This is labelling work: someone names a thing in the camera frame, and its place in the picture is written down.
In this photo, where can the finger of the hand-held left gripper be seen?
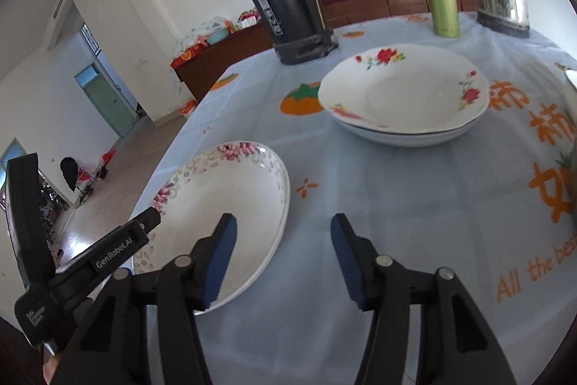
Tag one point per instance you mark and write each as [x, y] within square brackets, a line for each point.
[146, 219]

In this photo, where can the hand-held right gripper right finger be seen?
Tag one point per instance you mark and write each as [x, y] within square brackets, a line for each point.
[349, 263]

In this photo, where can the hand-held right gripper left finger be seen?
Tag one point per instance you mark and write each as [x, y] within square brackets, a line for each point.
[220, 265]

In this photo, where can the pink floral white plate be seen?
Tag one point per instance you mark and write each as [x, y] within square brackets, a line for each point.
[234, 186]

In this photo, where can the red flower white plate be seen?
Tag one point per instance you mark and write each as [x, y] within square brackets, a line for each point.
[405, 96]

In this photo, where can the white enamel bowl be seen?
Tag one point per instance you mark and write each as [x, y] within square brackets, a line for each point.
[572, 96]

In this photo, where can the black chair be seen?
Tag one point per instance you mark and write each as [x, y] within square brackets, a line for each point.
[69, 173]

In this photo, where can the red stool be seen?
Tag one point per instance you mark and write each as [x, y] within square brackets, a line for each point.
[108, 158]

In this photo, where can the window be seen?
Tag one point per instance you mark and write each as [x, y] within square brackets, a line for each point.
[13, 152]

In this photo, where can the light blue printed tablecloth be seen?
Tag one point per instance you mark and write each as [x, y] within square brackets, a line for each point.
[405, 209]

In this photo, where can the green door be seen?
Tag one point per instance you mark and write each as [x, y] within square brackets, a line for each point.
[108, 105]

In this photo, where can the clear mesh food cover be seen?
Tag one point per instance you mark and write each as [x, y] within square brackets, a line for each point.
[203, 31]

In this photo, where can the dark wooden sideboard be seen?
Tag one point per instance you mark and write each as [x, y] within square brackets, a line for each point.
[360, 8]

